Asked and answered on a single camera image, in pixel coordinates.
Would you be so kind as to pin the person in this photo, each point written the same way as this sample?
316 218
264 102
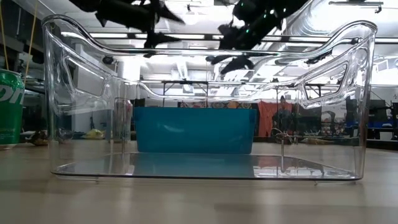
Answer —
283 116

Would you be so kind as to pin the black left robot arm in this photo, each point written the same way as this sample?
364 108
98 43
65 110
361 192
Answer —
82 3

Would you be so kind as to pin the black aluminium table frame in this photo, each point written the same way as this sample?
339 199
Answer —
382 143

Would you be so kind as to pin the yellow purple candy bag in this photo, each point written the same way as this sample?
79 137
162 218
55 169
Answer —
317 141

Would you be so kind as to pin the blue background table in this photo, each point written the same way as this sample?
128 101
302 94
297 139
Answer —
384 124

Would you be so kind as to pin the brown red candy bar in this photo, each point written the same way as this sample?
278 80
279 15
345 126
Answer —
38 138

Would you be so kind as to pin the clear plastic bin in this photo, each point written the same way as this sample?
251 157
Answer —
199 166

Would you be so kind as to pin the blue plastic bin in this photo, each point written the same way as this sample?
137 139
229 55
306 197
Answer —
192 130

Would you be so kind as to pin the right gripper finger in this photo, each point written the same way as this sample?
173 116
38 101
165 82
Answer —
236 63
236 39

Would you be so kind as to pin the orange cloth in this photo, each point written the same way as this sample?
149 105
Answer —
264 119

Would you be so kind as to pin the black background table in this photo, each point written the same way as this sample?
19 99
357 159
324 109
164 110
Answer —
186 82

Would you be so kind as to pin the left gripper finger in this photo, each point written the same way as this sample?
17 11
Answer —
166 13
158 39

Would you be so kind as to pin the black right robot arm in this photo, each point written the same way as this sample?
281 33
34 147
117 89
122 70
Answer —
298 3

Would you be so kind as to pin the long ceiling light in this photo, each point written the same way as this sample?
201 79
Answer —
109 35

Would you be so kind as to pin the green soda can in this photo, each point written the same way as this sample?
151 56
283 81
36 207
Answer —
11 118

